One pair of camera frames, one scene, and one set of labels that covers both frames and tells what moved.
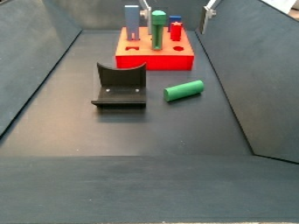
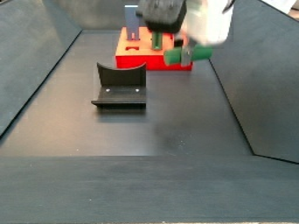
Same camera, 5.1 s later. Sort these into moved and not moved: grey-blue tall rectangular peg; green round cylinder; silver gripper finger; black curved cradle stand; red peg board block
Moved: silver gripper finger; green round cylinder
Not moved: red peg board block; black curved cradle stand; grey-blue tall rectangular peg
